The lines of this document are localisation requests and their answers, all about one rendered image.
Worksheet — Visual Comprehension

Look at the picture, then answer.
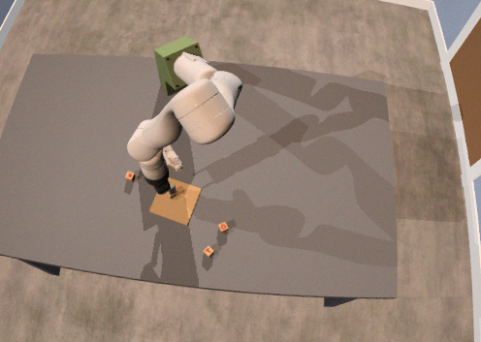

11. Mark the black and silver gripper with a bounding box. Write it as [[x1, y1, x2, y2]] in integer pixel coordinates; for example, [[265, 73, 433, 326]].
[[141, 145, 182, 195]]

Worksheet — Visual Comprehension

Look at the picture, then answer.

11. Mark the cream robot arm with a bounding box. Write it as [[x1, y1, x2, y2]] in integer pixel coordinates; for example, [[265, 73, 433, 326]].
[[127, 52, 242, 172]]

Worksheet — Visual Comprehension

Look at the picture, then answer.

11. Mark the orange square mat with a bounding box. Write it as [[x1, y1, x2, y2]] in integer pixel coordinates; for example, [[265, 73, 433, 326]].
[[149, 178, 202, 226]]

